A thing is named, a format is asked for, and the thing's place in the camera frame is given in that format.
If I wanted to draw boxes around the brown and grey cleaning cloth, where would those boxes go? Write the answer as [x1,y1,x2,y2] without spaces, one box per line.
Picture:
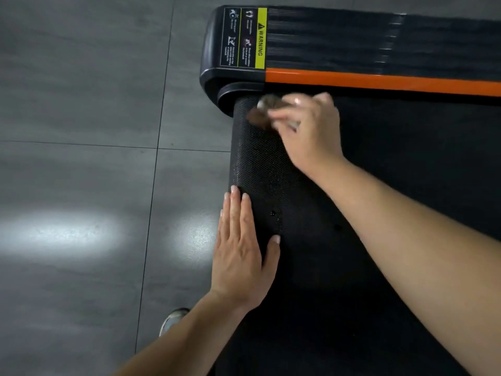
[246,93,302,132]

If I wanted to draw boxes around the person's left hand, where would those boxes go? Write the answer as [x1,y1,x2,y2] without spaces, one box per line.
[209,185,282,311]

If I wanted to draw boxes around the person's right hand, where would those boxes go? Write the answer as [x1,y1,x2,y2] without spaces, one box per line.
[267,91,348,183]

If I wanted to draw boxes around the person's left grey sneaker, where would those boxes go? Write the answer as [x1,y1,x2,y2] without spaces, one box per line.
[158,307,192,338]

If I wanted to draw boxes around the person's left forearm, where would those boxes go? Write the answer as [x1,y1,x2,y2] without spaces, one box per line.
[113,289,251,376]

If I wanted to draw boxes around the person's right forearm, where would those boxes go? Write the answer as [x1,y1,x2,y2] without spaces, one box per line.
[313,157,501,376]

